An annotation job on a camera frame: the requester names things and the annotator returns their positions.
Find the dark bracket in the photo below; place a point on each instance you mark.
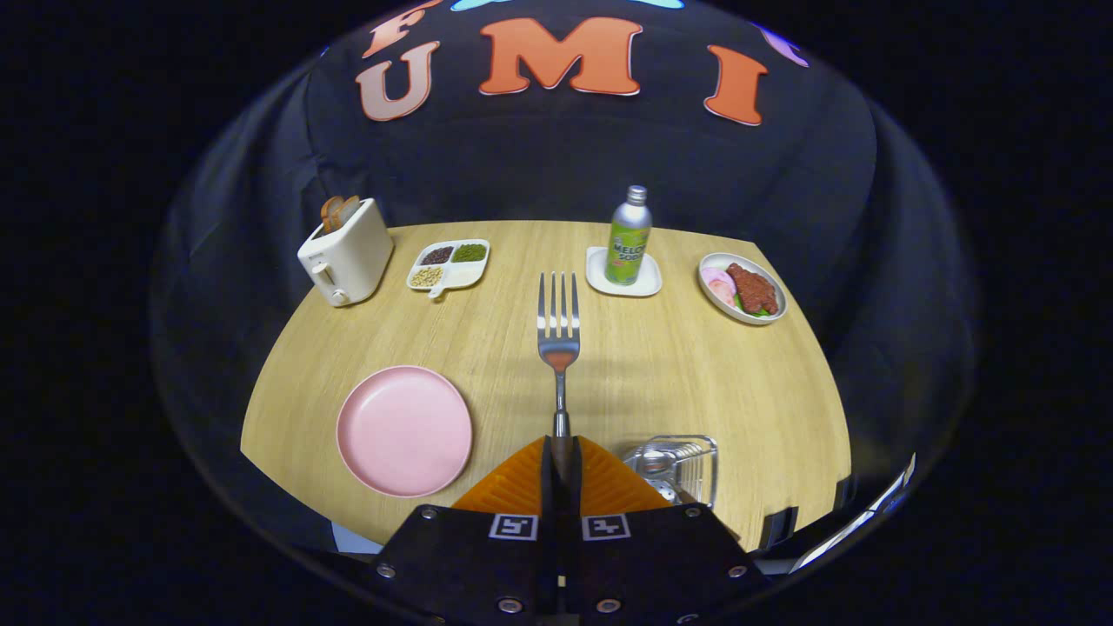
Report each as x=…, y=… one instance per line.
x=845, y=492

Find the clear plastic cutlery tray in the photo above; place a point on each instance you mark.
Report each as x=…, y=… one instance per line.
x=704, y=469

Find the white oval food bowl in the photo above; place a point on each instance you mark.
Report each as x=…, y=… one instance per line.
x=718, y=306

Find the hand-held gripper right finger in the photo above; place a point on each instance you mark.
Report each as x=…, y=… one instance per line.
x=576, y=496

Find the white toaster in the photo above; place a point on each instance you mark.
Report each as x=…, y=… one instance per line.
x=352, y=256

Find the pink ham slice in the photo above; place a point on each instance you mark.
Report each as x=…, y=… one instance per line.
x=718, y=283

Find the yellow beans pile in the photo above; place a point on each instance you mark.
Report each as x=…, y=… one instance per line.
x=426, y=276

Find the pink round plate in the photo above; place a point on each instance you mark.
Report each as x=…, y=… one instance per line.
x=404, y=430

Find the white printed board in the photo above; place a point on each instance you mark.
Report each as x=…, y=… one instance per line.
x=856, y=522

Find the green vegetable garnish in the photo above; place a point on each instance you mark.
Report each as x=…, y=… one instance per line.
x=753, y=309

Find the brown fried meat piece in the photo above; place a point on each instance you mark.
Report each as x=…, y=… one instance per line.
x=753, y=289

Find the white square coaster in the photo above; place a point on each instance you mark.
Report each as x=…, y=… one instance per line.
x=648, y=285

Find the dark red beans pile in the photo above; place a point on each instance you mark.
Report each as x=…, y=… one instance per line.
x=436, y=255

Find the brown toast slice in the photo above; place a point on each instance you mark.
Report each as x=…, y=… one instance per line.
x=330, y=213
x=349, y=209

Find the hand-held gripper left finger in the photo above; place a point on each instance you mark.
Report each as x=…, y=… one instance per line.
x=548, y=496

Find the green beans pile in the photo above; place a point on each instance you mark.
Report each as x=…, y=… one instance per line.
x=469, y=253

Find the green label metal bottle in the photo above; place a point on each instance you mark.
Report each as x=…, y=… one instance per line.
x=628, y=252

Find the white divided snack dish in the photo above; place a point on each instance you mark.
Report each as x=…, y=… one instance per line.
x=465, y=276

